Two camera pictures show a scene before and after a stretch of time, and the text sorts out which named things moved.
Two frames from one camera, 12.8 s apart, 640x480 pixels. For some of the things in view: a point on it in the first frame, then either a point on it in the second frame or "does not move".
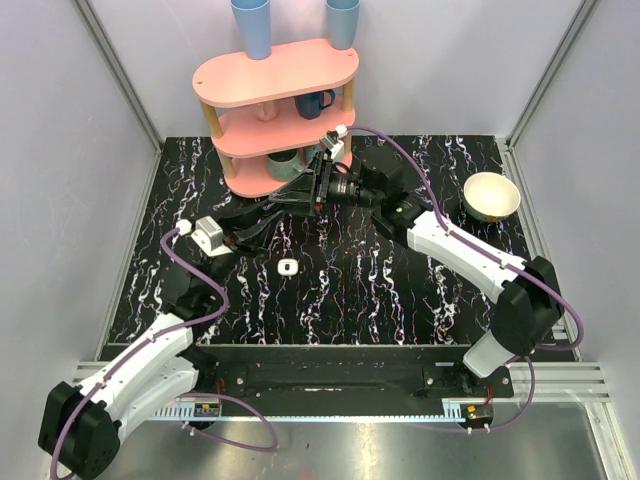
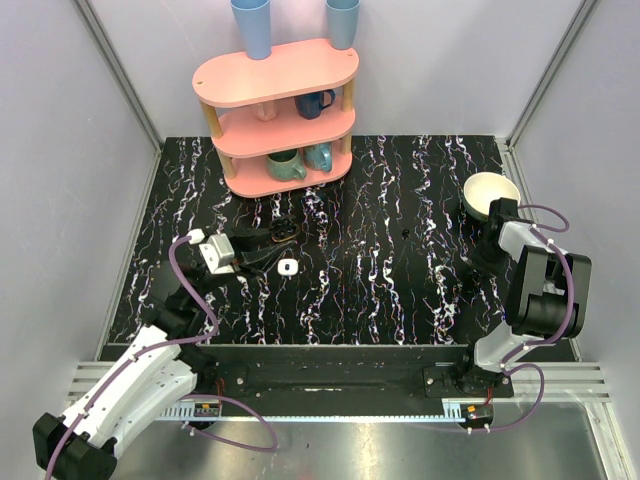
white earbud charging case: (287, 267) does not move
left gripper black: (232, 238) → (238, 251)
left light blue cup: (255, 21) does not move
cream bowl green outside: (490, 197) does not move
